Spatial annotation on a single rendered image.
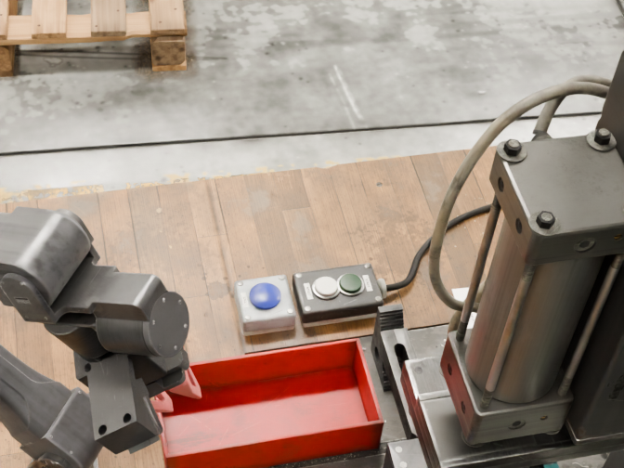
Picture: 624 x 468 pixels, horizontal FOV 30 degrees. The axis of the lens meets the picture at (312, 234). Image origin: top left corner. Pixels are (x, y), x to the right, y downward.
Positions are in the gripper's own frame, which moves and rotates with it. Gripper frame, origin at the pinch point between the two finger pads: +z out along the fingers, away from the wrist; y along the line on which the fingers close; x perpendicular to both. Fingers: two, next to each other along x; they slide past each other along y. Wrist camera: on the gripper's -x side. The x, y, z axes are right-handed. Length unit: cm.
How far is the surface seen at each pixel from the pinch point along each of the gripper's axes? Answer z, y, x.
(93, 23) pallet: 81, -44, 176
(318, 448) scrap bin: 22.7, 5.3, 1.4
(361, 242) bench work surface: 30.8, 15.8, 32.5
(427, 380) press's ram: 8.0, 22.9, -5.2
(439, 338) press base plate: 34.0, 20.9, 15.5
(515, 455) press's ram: 6.7, 28.6, -17.0
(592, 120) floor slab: 155, 58, 136
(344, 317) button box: 27.4, 11.5, 20.1
